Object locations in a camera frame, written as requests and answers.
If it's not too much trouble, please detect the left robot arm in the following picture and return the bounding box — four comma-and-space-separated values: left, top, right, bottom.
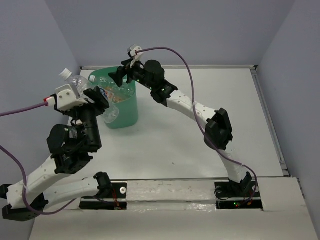
0, 84, 113, 222

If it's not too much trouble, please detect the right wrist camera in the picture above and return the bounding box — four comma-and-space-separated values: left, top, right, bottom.
127, 44, 144, 68

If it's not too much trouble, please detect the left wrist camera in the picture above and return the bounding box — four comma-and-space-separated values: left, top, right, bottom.
43, 84, 88, 112

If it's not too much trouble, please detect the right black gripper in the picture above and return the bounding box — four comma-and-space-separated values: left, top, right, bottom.
108, 56, 155, 91

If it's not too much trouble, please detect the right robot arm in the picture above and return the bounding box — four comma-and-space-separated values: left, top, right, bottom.
109, 60, 254, 196

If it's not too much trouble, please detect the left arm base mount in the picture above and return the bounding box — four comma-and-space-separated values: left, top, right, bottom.
79, 181, 128, 211

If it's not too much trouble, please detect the green plastic bin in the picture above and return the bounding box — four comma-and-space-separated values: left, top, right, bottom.
89, 67, 139, 129

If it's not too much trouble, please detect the clear crushed bottle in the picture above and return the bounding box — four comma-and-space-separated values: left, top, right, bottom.
59, 68, 120, 124

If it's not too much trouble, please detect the clear bottle blue-orange label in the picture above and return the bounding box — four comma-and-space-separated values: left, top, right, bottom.
100, 87, 126, 104

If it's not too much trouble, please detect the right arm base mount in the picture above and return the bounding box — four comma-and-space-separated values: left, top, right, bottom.
214, 181, 263, 210

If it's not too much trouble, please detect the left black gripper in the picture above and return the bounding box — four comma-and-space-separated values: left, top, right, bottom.
58, 85, 113, 149

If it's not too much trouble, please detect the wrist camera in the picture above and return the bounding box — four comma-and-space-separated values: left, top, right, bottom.
43, 84, 88, 112
127, 44, 144, 68

